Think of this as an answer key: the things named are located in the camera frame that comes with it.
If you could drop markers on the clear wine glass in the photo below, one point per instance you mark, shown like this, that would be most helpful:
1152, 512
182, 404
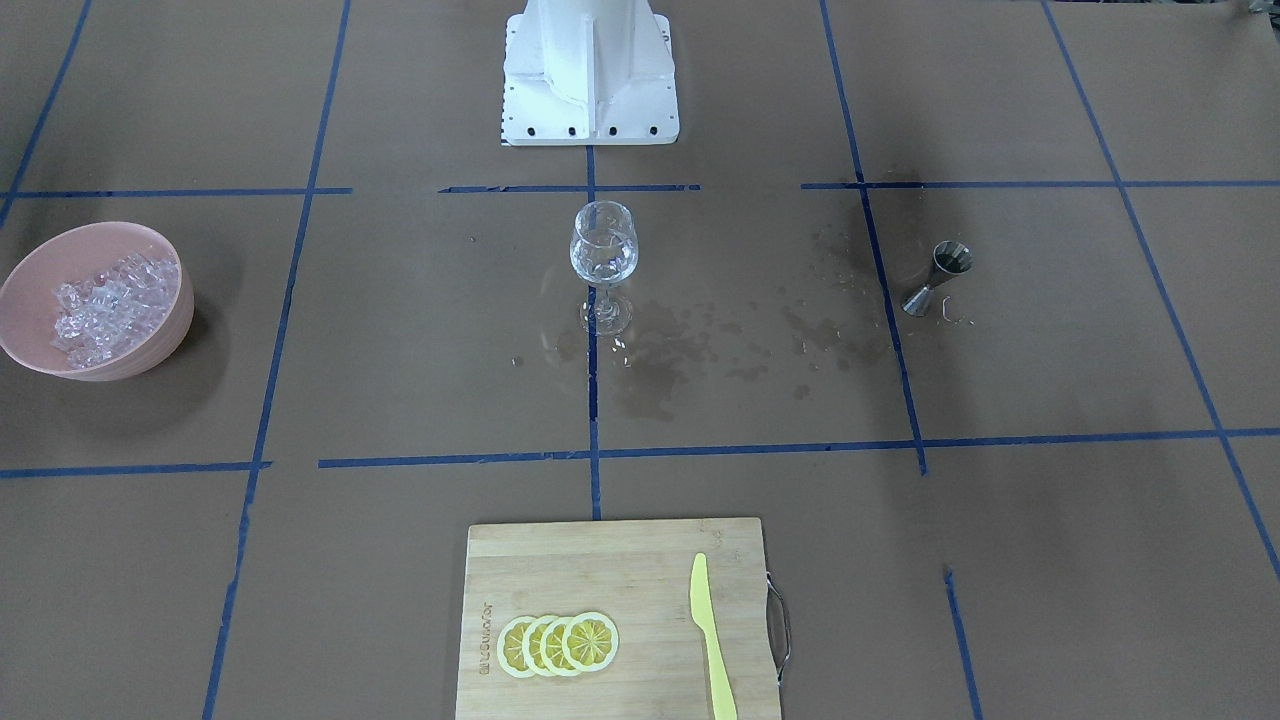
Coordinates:
603, 253

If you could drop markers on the steel double jigger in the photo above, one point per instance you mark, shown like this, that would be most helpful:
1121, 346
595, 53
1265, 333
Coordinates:
949, 260

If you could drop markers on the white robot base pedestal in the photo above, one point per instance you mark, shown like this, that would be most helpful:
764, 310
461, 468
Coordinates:
579, 73

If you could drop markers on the bamboo cutting board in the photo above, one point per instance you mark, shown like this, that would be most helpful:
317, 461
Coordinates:
637, 572

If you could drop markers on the yellow plastic knife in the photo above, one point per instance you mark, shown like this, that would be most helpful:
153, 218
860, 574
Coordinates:
722, 702

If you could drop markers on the lemon slice top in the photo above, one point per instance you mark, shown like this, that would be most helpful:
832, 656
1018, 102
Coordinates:
590, 642

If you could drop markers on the pink bowl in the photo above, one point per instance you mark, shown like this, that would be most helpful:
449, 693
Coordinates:
29, 309

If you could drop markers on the pile of clear ice cubes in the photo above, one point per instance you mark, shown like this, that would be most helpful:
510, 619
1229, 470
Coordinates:
102, 317

